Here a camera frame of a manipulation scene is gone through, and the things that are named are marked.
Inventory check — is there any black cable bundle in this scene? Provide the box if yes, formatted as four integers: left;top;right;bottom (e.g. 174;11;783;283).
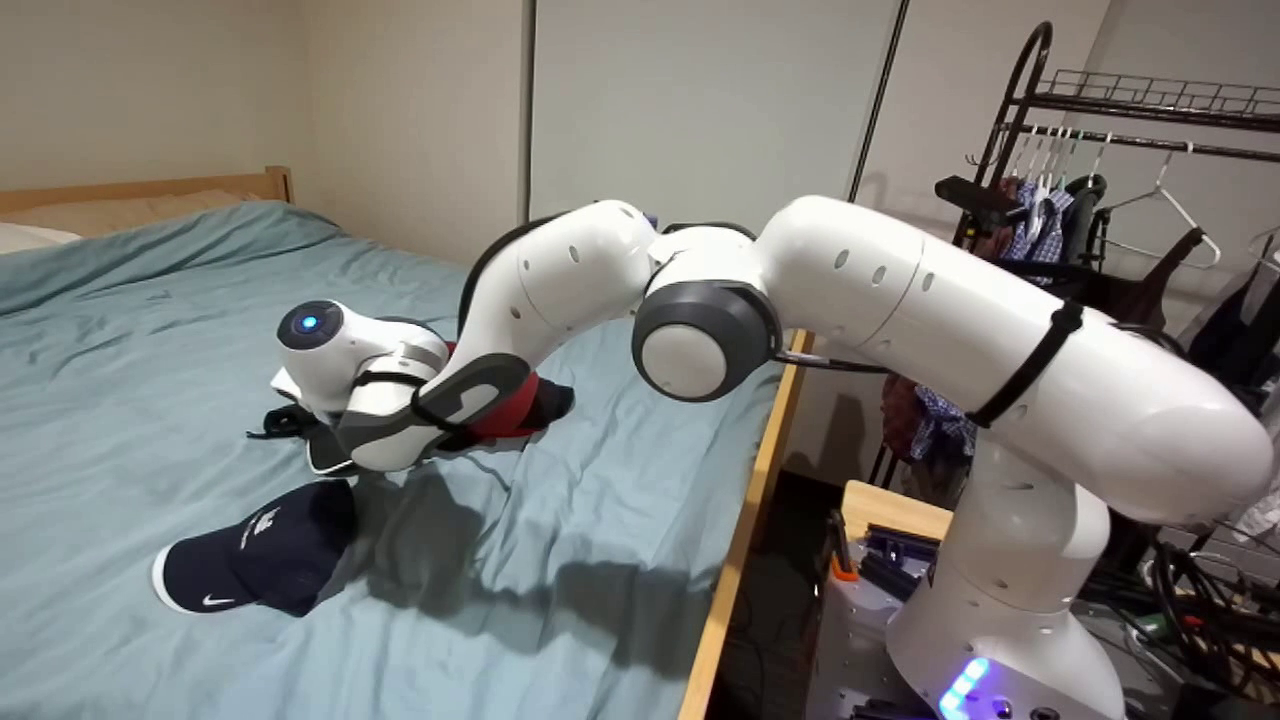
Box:
1117;526;1280;705

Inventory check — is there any black and white cap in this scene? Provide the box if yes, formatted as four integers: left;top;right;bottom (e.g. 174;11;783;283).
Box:
246;400;338;474

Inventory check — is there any light blue bed sheet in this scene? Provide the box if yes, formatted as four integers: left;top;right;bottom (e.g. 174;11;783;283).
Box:
0;197;793;720

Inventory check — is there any wooden bed frame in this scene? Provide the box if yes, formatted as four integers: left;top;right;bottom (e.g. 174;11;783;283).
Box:
0;165;819;720

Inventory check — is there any white clothes hanger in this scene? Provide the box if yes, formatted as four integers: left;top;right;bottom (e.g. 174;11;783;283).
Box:
1102;135;1228;267

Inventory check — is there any small wooden box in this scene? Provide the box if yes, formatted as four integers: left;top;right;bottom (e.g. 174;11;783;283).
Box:
836;477;961;552

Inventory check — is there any black metal clothes rack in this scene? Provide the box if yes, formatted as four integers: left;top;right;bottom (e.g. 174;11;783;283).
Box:
869;17;1280;491

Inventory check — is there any white pillow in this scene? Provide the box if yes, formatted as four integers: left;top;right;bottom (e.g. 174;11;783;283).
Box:
0;220;89;261

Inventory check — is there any grey perforated robot table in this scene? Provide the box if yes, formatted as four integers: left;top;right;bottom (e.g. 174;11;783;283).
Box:
801;558;1184;720

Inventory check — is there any red cap with black brim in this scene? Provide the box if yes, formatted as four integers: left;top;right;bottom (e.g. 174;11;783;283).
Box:
470;369;579;454

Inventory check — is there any red plaid hanging garment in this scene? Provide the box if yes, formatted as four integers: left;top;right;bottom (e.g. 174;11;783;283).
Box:
876;371;938;465

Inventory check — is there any navy cap with white logo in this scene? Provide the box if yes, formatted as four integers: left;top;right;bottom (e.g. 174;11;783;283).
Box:
149;477;364;624

